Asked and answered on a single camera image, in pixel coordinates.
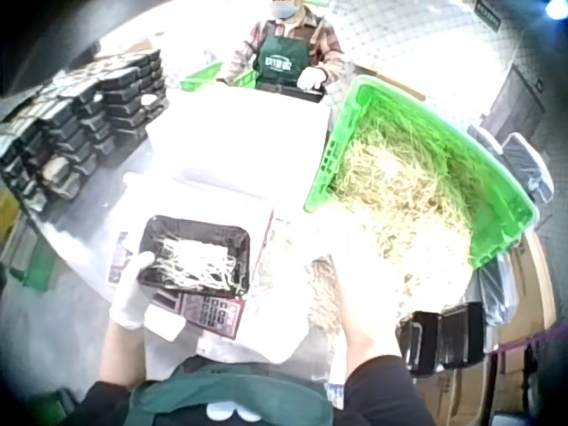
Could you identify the small green plastic crate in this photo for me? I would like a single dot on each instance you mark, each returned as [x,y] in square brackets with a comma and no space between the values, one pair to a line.
[199,79]

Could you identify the stack of filled black trays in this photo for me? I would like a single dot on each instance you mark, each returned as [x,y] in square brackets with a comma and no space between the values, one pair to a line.
[84,124]

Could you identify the stack of empty black trays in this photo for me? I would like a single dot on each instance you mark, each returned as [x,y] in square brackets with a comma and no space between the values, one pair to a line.
[444,337]

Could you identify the white foam box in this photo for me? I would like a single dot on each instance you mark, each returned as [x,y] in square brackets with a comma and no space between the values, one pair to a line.
[239,128]

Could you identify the bean sprouts portion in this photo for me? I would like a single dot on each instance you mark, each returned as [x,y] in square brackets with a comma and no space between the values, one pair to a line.
[195,264]

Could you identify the green floor crate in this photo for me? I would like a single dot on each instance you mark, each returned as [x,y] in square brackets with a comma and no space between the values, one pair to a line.
[35,266]

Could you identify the white weighing scale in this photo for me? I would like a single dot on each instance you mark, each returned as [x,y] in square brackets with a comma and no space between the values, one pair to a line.
[213,315]

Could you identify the person's left hand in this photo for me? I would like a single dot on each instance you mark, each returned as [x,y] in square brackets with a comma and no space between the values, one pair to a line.
[128,297]

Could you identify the black plastic food tray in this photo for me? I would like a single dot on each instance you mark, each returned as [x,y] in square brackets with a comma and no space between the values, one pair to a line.
[199,239]

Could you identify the heap of bean sprouts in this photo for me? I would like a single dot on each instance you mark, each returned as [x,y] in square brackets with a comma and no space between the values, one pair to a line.
[399,186]

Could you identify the green wall sign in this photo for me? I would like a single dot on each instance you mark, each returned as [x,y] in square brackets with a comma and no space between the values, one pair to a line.
[488,13]

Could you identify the large green plastic crate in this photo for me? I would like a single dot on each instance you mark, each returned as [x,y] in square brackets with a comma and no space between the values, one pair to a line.
[488,177]

